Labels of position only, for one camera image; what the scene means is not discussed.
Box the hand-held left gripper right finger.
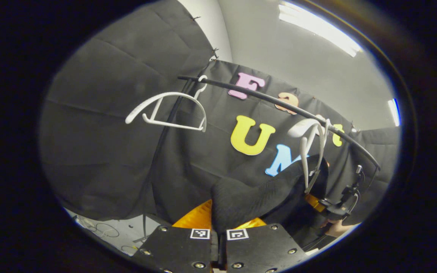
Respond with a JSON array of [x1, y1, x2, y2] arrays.
[[218, 217, 307, 273]]

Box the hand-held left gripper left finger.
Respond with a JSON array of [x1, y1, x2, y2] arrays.
[[132, 199, 219, 273]]

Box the black knit sweater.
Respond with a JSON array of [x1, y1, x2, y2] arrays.
[[210, 161, 331, 247]]

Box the white plastic hanger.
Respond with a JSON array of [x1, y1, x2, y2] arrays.
[[125, 75, 208, 132], [288, 118, 331, 194]]

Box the black metal clothes rack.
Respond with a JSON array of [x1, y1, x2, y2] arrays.
[[143, 75, 381, 237]]

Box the black backdrop cloth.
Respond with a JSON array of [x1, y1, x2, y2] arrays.
[[39, 0, 400, 235]]

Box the large ceiling light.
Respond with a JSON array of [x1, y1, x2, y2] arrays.
[[278, 1, 363, 57]]

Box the thin floor cables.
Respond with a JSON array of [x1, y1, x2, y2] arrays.
[[75, 216, 143, 254]]

